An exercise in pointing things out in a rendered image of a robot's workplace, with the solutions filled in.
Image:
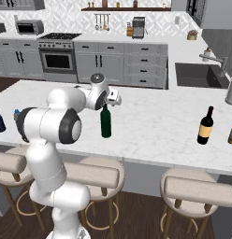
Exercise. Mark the grey wall cupboard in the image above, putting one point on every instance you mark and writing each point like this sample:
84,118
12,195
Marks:
18,4

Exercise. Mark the wooden board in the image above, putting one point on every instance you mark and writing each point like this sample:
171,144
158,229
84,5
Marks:
104,3

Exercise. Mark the soap dispenser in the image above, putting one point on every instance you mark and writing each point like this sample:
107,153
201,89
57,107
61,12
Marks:
207,53

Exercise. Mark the small brown jar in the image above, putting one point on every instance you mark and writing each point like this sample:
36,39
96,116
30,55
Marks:
135,3

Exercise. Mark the grey base cupboard run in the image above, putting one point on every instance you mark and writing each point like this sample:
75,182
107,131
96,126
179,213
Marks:
121,63
18,59

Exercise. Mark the dark green glass bottle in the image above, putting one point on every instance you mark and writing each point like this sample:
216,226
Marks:
105,123

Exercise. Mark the dark blue plastic bottle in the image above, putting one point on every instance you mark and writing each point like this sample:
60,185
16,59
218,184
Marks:
0,123

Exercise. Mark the grey toaster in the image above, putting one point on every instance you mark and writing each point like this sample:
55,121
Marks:
0,28

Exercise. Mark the small yellow jar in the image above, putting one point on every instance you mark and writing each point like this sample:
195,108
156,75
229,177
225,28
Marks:
118,5

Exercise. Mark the steel oven with hob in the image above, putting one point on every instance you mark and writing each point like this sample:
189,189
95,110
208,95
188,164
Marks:
57,59

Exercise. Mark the grey metal tap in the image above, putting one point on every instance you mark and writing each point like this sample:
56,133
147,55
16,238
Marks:
223,64

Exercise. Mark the wooden knife block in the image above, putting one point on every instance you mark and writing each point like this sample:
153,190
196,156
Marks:
129,30

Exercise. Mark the rail with hanging tools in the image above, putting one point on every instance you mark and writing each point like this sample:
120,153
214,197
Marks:
102,21

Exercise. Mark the potted plant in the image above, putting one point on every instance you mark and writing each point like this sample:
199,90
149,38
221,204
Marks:
192,35

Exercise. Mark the dark grey sink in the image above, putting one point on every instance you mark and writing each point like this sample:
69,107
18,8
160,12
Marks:
199,74

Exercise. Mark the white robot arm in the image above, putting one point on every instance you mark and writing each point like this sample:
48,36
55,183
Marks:
49,161

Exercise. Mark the dark wooden wall shelf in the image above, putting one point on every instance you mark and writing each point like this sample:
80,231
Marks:
127,9

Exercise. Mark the small orange bottle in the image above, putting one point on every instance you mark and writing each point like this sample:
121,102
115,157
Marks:
89,4

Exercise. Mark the grey toaster oven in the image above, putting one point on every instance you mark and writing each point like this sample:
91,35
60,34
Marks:
29,27

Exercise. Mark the yellow label wine bottle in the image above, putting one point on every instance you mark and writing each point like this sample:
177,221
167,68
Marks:
205,127

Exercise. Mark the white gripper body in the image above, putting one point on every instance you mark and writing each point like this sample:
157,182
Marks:
116,101

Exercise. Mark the grey coffee machine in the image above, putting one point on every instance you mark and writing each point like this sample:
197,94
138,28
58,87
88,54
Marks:
139,28

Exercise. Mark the blue cap plastic bottle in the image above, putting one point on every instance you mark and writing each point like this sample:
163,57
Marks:
17,114

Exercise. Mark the beige cushioned bar stool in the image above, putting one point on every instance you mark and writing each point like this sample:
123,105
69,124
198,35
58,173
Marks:
102,177
10,161
195,189

